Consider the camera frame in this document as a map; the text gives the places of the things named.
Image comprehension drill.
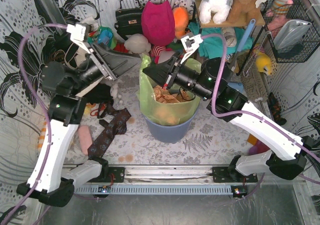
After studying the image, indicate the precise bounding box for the green trash bag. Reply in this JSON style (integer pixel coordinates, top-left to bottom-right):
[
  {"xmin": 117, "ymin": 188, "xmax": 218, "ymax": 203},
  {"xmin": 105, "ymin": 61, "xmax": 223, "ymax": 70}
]
[{"xmin": 137, "ymin": 54, "xmax": 200, "ymax": 126}]

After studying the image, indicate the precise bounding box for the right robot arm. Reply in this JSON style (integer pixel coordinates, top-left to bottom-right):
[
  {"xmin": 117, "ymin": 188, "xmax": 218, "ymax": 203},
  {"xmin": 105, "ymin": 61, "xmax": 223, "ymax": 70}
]
[{"xmin": 142, "ymin": 54, "xmax": 313, "ymax": 182}]

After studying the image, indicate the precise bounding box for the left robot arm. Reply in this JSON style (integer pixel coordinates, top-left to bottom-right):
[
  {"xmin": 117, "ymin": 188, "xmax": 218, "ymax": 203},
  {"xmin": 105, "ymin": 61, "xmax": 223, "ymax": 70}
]
[{"xmin": 16, "ymin": 44, "xmax": 142, "ymax": 207}]

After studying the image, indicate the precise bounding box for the cream canvas tote bag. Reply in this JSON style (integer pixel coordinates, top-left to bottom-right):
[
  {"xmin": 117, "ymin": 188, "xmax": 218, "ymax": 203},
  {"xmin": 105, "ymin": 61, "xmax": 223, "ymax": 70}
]
[{"xmin": 49, "ymin": 42, "xmax": 87, "ymax": 70}]

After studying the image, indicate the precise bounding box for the magenta fuzzy bag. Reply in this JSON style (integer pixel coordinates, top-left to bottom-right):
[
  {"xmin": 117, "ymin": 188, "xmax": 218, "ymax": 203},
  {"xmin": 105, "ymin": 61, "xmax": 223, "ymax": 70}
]
[{"xmin": 141, "ymin": 0, "xmax": 175, "ymax": 46}]

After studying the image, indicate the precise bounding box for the blue trash bin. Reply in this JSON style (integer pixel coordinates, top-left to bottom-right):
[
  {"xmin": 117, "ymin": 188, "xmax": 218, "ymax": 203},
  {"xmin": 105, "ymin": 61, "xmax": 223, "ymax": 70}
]
[{"xmin": 144, "ymin": 112, "xmax": 197, "ymax": 144}]

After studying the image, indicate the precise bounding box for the red cloth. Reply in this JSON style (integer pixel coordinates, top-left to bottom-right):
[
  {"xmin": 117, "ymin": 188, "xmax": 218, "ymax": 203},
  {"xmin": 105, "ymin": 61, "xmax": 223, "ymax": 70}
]
[{"xmin": 113, "ymin": 43, "xmax": 129, "ymax": 53}]

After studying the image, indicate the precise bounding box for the pink head plush doll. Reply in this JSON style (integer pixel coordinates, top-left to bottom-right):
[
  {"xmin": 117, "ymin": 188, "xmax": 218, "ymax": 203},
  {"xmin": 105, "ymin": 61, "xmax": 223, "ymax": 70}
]
[{"xmin": 150, "ymin": 45, "xmax": 180, "ymax": 64}]

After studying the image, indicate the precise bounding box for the crumpled orange paper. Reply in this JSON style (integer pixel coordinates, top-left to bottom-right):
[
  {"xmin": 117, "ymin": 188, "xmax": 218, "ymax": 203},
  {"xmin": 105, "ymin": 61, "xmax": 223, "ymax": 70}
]
[{"xmin": 152, "ymin": 85, "xmax": 189, "ymax": 125}]

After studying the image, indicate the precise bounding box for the teal folded cloth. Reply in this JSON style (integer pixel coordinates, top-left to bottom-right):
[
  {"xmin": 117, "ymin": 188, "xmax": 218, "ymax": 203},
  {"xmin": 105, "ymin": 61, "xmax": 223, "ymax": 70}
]
[{"xmin": 188, "ymin": 22, "xmax": 245, "ymax": 59}]

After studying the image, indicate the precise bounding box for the black leather handbag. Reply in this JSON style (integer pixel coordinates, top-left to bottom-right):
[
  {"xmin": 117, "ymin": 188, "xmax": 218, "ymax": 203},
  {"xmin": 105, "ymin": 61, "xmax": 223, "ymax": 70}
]
[{"xmin": 114, "ymin": 0, "xmax": 144, "ymax": 41}]

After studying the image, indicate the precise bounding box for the brown floral cloth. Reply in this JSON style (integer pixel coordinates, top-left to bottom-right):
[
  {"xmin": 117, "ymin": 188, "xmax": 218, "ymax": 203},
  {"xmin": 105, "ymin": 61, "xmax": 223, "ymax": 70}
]
[{"xmin": 87, "ymin": 102, "xmax": 131, "ymax": 159}]

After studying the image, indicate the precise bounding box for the orange plush toy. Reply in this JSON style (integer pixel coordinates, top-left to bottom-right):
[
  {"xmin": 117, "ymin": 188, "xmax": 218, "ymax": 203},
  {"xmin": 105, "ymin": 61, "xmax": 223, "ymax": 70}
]
[{"xmin": 172, "ymin": 6, "xmax": 189, "ymax": 39}]

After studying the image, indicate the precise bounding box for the yellow plush duck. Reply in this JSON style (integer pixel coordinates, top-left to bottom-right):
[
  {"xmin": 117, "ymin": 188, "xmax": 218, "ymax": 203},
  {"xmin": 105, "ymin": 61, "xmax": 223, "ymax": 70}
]
[{"xmin": 253, "ymin": 46, "xmax": 272, "ymax": 76}]

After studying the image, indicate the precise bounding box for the white plush dog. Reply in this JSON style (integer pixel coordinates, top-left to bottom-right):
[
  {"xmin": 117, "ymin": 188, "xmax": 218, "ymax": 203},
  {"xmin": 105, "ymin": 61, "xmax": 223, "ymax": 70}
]
[{"xmin": 199, "ymin": 0, "xmax": 233, "ymax": 25}]

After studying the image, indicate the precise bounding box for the orange checkered towel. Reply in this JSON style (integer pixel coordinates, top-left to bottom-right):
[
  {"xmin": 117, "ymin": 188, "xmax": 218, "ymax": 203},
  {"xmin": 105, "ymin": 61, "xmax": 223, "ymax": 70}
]
[{"xmin": 37, "ymin": 126, "xmax": 47, "ymax": 151}]

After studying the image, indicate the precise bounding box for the brown teddy bear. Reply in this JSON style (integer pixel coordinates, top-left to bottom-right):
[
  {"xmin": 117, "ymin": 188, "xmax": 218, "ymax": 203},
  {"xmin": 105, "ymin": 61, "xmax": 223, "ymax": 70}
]
[{"xmin": 227, "ymin": 0, "xmax": 265, "ymax": 24}]

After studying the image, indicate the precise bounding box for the purple orange sock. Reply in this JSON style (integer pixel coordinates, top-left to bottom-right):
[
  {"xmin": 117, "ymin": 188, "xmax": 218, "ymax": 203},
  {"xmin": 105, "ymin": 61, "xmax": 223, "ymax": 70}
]
[{"xmin": 247, "ymin": 134, "xmax": 270, "ymax": 156}]

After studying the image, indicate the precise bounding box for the silver foil pouch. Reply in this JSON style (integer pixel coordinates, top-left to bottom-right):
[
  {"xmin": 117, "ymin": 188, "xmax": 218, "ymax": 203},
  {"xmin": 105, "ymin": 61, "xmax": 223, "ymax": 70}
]
[{"xmin": 273, "ymin": 19, "xmax": 312, "ymax": 50}]

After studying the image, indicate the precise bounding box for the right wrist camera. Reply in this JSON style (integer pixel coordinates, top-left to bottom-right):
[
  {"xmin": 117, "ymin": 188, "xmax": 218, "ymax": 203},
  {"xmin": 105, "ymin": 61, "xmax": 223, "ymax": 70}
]
[{"xmin": 180, "ymin": 33, "xmax": 203, "ymax": 64}]

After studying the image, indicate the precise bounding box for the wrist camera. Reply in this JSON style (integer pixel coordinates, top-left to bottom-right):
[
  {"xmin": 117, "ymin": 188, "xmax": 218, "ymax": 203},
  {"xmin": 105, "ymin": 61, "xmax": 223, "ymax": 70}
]
[
  {"xmin": 66, "ymin": 22, "xmax": 90, "ymax": 51},
  {"xmin": 180, "ymin": 33, "xmax": 203, "ymax": 64}
]

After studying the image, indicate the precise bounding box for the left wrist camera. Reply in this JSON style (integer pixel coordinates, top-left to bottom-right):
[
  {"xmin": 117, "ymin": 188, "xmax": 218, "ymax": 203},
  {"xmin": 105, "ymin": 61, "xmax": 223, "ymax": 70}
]
[{"xmin": 66, "ymin": 22, "xmax": 90, "ymax": 51}]

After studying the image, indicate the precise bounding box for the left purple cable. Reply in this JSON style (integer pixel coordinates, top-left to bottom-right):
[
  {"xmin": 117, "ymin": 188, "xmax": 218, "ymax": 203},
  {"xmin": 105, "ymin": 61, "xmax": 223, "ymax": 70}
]
[{"xmin": 0, "ymin": 23, "xmax": 71, "ymax": 225}]

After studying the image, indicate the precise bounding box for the purple cable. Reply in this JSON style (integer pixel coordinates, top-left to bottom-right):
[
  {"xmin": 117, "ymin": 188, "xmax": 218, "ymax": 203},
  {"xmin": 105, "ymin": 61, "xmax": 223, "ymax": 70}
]
[
  {"xmin": 0, "ymin": 23, "xmax": 71, "ymax": 225},
  {"xmin": 201, "ymin": 33, "xmax": 320, "ymax": 186}
]

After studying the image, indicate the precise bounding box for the blue handled broom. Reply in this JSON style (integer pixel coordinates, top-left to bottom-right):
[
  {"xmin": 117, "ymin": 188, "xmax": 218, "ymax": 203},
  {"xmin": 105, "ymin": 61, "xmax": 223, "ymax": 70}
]
[{"xmin": 229, "ymin": 18, "xmax": 256, "ymax": 72}]

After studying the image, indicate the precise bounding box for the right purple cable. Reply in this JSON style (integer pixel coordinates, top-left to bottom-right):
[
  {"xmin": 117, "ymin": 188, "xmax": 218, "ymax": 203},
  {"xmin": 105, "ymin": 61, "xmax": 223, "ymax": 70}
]
[{"xmin": 201, "ymin": 33, "xmax": 320, "ymax": 186}]

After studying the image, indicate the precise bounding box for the black wire basket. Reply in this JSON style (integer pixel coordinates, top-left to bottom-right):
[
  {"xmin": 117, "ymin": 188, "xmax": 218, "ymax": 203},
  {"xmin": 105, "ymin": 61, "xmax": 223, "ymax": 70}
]
[{"xmin": 261, "ymin": 0, "xmax": 320, "ymax": 64}]

